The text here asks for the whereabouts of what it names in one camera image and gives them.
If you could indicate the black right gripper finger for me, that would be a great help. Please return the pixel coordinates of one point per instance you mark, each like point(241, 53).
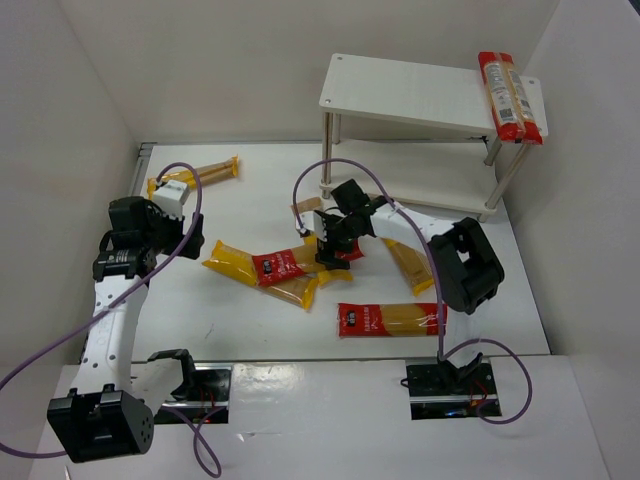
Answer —
point(326, 252)
point(341, 260)

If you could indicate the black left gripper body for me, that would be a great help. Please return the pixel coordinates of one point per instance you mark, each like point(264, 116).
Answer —
point(189, 232)

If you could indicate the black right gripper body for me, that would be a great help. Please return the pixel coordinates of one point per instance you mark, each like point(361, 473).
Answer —
point(328, 245)

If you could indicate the red pasta bag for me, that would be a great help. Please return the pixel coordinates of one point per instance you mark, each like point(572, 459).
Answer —
point(511, 110)
point(275, 267)
point(387, 320)

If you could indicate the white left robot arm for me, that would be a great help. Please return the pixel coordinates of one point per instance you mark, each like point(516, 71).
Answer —
point(107, 413)

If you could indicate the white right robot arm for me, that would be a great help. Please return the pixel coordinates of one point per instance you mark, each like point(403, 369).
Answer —
point(464, 265)

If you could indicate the yellow pasta bag centre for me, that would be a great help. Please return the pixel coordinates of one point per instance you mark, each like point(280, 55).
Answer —
point(325, 277)

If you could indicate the yellow pasta bag left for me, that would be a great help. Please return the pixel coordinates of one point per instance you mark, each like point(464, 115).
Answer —
point(238, 266)

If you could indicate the red pasta bag front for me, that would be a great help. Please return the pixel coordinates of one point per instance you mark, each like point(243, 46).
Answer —
point(387, 320)

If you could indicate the yellow pasta bag right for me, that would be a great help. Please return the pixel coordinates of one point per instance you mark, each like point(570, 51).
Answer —
point(413, 265)

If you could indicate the thin yellow pasta bag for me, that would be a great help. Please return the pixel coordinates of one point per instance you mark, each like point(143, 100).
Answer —
point(210, 174)

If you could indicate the white two-tier shelf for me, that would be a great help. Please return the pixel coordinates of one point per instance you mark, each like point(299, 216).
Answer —
point(424, 131)

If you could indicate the red pasta bag on shelf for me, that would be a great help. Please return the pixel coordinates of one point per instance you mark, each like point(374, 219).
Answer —
point(511, 110)

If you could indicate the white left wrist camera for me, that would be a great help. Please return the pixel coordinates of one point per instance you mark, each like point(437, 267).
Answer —
point(170, 197)

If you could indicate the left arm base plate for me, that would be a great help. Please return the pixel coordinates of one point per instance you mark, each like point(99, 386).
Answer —
point(208, 399)

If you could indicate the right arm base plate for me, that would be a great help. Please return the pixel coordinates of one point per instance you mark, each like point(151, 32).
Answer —
point(430, 397)

